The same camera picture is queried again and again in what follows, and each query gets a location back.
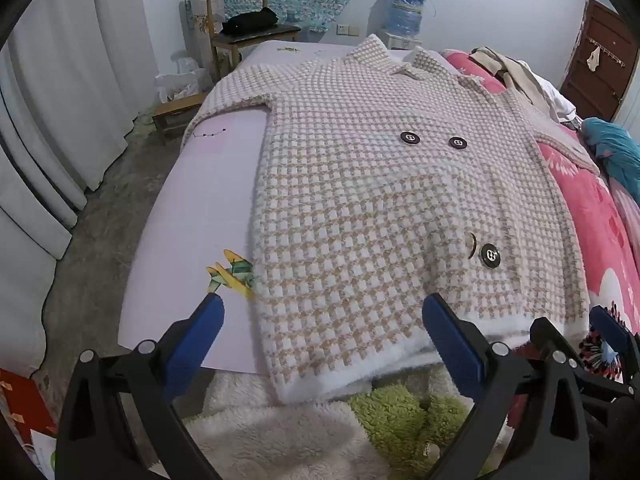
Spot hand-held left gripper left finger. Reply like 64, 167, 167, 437
56, 294, 226, 480

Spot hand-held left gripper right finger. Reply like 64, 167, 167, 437
422, 292, 591, 480

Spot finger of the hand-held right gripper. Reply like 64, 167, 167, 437
531, 317, 640, 403
590, 305, 640, 383

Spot beige white houndstooth coat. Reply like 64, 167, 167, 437
182, 35, 601, 406

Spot beige clothes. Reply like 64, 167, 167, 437
470, 46, 566, 121

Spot green fluffy rug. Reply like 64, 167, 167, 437
350, 382, 501, 480

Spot pink floral blanket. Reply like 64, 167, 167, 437
442, 49, 640, 386

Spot white fluffy rug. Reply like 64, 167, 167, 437
150, 370, 401, 480

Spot bed with pink printed sheet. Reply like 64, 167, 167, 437
117, 40, 451, 376

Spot red cardboard box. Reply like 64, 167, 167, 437
0, 367, 58, 441

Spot teal cloth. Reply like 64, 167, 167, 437
582, 117, 640, 186

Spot white garment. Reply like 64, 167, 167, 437
525, 70, 577, 122

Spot brown wooden door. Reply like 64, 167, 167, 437
560, 0, 640, 123

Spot small wooden stool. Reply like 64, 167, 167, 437
152, 92, 208, 146

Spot white curtain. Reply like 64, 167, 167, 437
0, 0, 173, 376

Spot white plastic bag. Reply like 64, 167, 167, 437
154, 52, 213, 103

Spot door hook rack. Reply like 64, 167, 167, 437
587, 37, 628, 68

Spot wooden chair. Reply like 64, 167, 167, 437
200, 0, 302, 81

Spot white water dispenser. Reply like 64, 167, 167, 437
375, 27, 423, 53

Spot black bag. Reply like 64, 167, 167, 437
221, 7, 279, 36

